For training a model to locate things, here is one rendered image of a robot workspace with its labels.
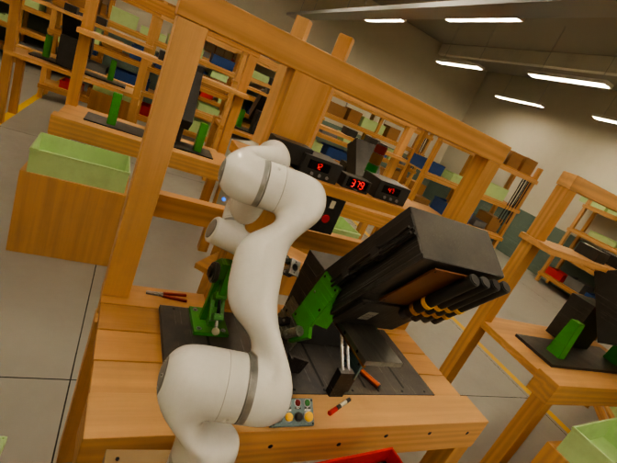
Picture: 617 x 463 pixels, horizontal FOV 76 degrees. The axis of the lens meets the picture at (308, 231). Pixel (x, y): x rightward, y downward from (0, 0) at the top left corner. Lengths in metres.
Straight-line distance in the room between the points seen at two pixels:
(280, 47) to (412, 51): 11.82
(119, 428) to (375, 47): 11.94
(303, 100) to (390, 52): 11.36
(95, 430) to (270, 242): 0.67
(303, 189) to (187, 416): 0.45
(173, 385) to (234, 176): 0.38
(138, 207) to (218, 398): 0.89
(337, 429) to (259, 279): 0.80
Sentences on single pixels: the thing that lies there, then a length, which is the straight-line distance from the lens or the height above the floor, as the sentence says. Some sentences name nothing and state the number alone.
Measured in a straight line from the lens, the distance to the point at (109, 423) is 1.19.
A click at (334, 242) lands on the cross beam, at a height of 1.25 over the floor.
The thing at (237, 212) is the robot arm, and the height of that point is 1.44.
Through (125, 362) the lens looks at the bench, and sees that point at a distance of 1.37.
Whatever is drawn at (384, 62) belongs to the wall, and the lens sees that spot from 12.69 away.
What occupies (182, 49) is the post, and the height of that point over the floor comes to 1.77.
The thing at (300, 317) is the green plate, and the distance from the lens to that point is 1.43.
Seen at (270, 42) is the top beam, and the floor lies 1.89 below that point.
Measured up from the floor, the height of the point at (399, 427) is 0.89.
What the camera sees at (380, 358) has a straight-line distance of 1.38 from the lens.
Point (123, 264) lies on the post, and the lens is 1.55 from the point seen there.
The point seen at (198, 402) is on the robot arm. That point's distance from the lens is 0.70.
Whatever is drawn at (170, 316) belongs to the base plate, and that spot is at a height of 0.90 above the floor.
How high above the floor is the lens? 1.80
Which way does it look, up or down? 18 degrees down
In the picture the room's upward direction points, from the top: 24 degrees clockwise
